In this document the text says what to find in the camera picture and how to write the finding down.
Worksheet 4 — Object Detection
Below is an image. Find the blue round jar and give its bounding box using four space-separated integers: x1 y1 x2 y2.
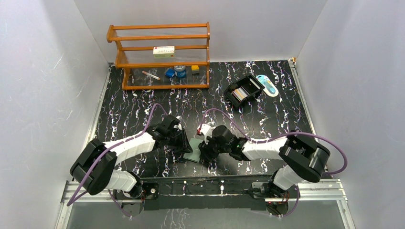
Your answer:
173 65 187 78

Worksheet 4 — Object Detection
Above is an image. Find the red white pen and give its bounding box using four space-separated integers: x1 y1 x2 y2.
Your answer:
142 71 160 80

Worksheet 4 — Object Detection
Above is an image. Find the silver aluminium rail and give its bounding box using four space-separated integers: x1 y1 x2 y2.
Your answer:
62 180 348 203

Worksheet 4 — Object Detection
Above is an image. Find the stack of cards in box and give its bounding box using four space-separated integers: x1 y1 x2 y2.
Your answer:
231 77 262 102

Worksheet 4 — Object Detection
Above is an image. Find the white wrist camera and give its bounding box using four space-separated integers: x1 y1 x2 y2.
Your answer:
197 124 213 144
174 116 183 130

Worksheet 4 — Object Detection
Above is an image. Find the white medicine box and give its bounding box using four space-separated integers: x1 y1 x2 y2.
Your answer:
153 46 175 59

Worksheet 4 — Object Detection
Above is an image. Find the yellow black sponge block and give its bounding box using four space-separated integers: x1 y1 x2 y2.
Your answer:
191 65 200 75

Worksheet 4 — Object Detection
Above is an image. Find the orange wooden shelf rack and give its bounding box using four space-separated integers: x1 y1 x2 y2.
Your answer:
106 22 211 90

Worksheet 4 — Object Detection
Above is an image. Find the blue square lid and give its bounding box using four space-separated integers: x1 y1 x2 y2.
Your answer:
164 68 175 78

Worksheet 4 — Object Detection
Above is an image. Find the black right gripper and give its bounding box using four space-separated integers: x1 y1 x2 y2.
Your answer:
198 132 230 163

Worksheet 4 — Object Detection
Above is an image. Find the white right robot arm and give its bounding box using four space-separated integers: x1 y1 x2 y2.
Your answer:
197 124 330 198

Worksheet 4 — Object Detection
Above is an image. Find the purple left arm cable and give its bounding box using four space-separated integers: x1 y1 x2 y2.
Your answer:
66 103 168 207

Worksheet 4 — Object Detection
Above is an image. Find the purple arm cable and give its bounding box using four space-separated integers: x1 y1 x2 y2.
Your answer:
197 108 348 176
66 103 168 207

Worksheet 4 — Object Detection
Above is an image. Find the mint green card holder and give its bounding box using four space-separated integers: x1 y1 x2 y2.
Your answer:
183 138 204 163

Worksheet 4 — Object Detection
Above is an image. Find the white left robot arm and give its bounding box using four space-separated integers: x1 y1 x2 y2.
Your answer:
70 115 192 198

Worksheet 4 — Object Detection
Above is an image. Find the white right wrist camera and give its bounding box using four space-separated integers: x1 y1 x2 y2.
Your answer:
197 124 213 144

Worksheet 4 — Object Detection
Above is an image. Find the blue white packaged tool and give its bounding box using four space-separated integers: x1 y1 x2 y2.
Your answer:
256 74 279 97

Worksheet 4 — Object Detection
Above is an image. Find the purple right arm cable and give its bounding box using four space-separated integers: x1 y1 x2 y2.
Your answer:
197 108 348 176

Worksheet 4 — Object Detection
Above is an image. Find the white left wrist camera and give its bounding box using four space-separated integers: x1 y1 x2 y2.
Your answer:
174 116 183 130

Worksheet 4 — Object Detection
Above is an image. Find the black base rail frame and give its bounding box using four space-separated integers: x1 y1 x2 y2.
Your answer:
113 175 298 214

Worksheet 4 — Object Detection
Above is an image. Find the black card storage box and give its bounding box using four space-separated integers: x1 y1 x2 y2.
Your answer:
223 75 265 109

